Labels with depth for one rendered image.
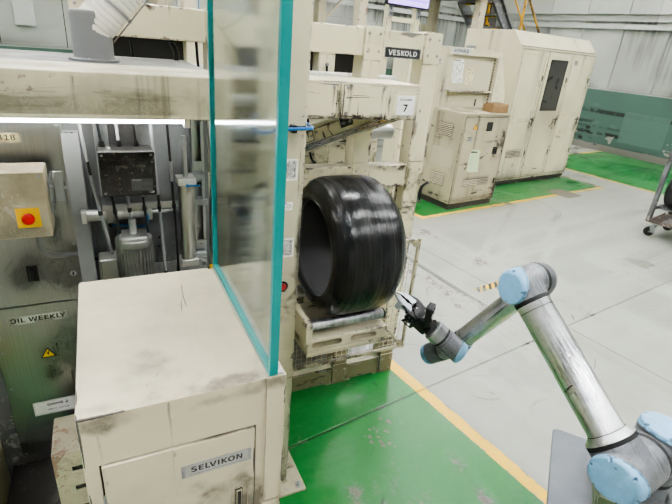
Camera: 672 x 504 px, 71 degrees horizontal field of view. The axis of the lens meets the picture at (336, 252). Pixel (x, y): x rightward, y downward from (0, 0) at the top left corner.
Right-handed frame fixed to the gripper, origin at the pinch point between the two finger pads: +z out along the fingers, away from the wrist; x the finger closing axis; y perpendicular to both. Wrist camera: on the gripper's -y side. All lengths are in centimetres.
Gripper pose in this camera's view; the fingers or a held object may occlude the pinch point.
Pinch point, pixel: (398, 294)
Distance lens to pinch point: 188.7
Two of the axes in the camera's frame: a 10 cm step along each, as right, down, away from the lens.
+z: -7.5, -6.6, -1.1
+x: 4.5, -6.2, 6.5
